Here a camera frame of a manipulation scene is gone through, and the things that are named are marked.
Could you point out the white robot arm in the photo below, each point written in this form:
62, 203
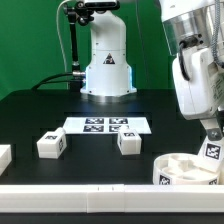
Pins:
196, 40

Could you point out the white fence bar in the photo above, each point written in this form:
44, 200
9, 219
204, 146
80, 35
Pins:
111, 198
5, 157

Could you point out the white front fence bar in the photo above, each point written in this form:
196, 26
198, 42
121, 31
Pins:
111, 198

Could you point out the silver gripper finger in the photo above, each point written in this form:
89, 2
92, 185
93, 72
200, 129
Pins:
213, 128

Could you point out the paper sheet with markers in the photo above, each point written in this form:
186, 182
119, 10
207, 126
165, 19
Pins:
105, 125

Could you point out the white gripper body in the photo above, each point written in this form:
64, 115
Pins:
203, 94

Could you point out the white left fence bar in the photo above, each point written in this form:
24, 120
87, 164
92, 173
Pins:
5, 157

